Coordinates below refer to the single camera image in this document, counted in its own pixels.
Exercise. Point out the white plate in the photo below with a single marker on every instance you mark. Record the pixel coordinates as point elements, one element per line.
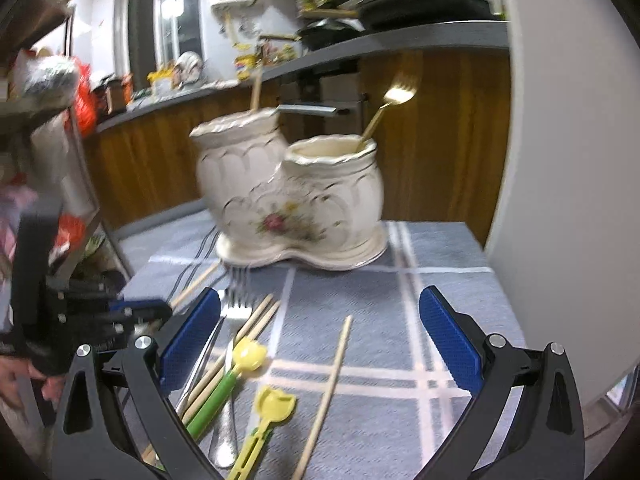
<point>189,67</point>

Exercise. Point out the red plastic bag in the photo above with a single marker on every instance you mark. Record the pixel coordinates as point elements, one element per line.
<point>85,100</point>

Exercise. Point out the grey kitchen countertop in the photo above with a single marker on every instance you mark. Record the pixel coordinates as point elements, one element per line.
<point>425,37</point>

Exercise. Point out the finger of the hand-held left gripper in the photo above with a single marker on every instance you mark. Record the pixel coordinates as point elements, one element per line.
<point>145,309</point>

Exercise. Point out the yellow food bag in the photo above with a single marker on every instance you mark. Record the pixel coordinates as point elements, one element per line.
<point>160,76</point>

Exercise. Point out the metal storage shelf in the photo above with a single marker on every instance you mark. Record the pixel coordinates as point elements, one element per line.
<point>30,110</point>

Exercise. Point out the gold fork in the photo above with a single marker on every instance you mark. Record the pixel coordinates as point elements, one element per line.
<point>397,92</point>

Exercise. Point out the silver fork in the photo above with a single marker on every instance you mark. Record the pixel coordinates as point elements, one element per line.
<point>237,305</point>

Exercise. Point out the black wok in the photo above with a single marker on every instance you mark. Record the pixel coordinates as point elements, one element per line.
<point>330,32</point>

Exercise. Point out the yellow oil bottle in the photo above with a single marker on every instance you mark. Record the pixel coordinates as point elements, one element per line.
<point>245,65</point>

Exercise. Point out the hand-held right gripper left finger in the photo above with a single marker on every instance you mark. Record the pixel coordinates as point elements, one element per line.
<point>192,340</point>

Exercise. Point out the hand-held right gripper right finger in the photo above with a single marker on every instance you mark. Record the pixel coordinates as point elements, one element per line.
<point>450,340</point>

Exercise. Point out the person's left hand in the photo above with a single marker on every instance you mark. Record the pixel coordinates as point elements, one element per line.
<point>20,382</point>

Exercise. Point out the kitchen window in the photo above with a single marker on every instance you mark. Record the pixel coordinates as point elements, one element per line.
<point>165,15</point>

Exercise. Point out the wooden chopstick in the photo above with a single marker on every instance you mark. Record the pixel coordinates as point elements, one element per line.
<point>260,327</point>
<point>252,322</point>
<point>327,390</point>
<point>197,282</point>
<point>256,92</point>

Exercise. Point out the wooden lower cabinets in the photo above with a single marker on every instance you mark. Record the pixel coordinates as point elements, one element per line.
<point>440,135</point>

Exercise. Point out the large black lidded pan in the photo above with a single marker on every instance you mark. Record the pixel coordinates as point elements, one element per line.
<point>425,7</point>

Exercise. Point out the grey plaid tablecloth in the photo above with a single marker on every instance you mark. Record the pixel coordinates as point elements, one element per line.
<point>380,340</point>

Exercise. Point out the cream floral ceramic utensil holder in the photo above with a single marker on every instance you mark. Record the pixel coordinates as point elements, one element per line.
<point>250,190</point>

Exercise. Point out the white plastic bag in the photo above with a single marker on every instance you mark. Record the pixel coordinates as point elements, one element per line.
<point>45,77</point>

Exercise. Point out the stainless steel oven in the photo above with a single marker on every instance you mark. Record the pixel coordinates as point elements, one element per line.
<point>305,109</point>

